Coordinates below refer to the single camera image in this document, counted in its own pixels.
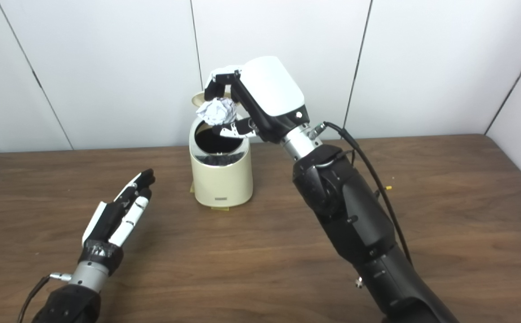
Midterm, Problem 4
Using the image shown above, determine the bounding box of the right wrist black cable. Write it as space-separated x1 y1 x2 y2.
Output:
312 121 413 265

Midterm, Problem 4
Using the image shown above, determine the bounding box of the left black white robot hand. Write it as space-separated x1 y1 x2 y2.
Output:
79 169 156 276

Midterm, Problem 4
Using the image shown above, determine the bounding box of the white paper ball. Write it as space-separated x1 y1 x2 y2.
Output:
196 98 238 126

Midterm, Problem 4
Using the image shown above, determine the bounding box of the cream-colored trash bin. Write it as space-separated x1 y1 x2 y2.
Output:
188 90 254 208

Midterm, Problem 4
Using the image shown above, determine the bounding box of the cream round bin lid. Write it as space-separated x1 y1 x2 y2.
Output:
191 90 234 106

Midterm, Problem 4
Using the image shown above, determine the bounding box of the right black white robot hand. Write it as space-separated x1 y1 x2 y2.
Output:
204 56 310 144

